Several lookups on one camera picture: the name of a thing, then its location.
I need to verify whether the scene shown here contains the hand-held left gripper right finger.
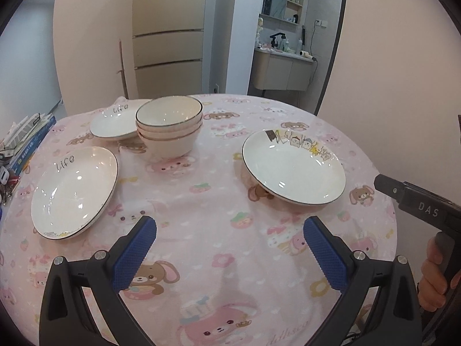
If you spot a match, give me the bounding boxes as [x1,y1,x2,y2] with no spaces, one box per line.
[303,215,423,346]

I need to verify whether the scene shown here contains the person's right hand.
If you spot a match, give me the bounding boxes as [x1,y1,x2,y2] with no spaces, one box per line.
[420,238,451,308]

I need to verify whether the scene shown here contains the white ribbed bowl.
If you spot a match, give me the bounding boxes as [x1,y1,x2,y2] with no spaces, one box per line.
[136,95,203,133]

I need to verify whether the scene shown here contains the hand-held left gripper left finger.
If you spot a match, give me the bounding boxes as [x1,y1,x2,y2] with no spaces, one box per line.
[39,215,158,346]

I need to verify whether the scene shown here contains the white plate cartoon print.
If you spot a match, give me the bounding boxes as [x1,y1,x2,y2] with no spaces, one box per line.
[242,129,346,205]

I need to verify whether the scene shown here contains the beige vanity cabinet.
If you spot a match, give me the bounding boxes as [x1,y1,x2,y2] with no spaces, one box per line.
[250,47,318,91]

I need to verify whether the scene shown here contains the white eared plate black lettering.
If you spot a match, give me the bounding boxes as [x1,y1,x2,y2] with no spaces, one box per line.
[90,97,154,141]

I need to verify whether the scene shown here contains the black door frame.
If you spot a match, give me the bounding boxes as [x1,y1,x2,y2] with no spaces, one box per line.
[314,0,350,116]

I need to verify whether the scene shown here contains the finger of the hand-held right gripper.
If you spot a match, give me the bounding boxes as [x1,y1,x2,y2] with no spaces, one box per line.
[374,174,407,206]

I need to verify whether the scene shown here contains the wooden pole with red base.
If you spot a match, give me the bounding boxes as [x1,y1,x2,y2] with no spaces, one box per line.
[116,39,129,98]

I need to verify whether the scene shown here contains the pink printed tablecloth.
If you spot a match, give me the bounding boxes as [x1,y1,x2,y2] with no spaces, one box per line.
[0,94,398,346]

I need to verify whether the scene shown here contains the beige refrigerator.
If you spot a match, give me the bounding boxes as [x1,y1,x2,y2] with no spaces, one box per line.
[131,0,207,96]

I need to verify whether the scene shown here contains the grey striped long box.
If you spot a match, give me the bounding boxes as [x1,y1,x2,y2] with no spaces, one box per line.
[0,113,49,148]

